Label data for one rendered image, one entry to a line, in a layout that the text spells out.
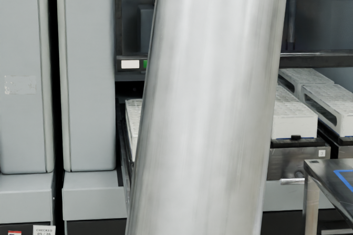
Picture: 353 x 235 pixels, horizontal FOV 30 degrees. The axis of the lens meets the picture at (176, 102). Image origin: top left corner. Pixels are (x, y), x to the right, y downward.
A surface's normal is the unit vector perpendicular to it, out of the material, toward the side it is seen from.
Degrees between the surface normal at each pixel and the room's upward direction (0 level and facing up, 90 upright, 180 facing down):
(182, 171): 69
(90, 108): 90
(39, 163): 90
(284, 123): 90
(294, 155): 90
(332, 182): 0
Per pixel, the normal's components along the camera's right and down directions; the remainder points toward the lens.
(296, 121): 0.12, 0.25
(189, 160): -0.22, -0.11
